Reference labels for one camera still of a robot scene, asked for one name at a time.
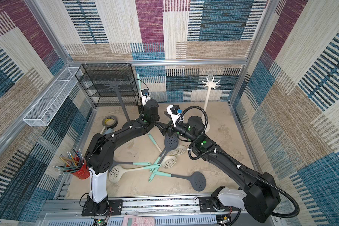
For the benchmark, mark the grey skimmer front right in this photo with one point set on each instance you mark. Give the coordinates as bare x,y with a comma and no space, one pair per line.
197,179

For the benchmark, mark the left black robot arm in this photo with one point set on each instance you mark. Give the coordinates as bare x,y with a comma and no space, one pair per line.
100,153

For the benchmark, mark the white skimmer right centre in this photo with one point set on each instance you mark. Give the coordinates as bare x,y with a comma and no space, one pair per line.
179,150

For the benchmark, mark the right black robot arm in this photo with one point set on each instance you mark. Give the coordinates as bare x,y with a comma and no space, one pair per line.
258,193

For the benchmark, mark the grey skimmer under left arm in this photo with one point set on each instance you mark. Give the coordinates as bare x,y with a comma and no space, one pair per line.
115,163

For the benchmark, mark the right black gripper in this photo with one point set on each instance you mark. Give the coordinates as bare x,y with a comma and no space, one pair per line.
171,129

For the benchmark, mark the grey skimmer mint handle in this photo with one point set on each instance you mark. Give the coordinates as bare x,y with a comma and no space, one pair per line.
170,143

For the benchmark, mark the black mesh shelf rack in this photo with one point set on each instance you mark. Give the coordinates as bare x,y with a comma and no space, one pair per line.
102,82

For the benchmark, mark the white skimmer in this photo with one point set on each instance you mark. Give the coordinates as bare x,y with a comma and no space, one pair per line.
117,172
168,161
179,150

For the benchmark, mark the grey duct tape roll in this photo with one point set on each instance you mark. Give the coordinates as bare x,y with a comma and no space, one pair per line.
110,122

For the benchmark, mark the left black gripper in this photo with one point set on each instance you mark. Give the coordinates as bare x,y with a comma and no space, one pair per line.
141,109

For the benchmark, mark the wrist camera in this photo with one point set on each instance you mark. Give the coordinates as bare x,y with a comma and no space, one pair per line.
175,114
144,94

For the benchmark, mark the red pencil cup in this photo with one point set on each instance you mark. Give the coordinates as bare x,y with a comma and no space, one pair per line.
74,164

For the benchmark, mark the white skimmer mint handle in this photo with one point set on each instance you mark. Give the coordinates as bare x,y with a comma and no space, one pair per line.
139,85

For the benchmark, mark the white skimmer front left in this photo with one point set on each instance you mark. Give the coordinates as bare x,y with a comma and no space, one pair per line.
117,172

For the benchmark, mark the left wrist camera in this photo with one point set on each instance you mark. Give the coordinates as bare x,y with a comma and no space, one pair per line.
144,94

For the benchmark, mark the pink calculator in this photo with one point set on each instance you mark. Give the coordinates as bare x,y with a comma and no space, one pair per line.
132,220

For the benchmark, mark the grey utensil rack stand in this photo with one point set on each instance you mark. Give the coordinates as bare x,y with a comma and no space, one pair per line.
121,101

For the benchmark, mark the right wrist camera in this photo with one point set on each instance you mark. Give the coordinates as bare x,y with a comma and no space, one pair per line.
175,114

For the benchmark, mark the white utensil rack stand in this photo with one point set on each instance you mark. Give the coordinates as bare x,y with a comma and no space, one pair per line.
209,85

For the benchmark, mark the white wire wall basket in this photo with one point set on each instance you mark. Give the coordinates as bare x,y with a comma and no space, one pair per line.
44,110

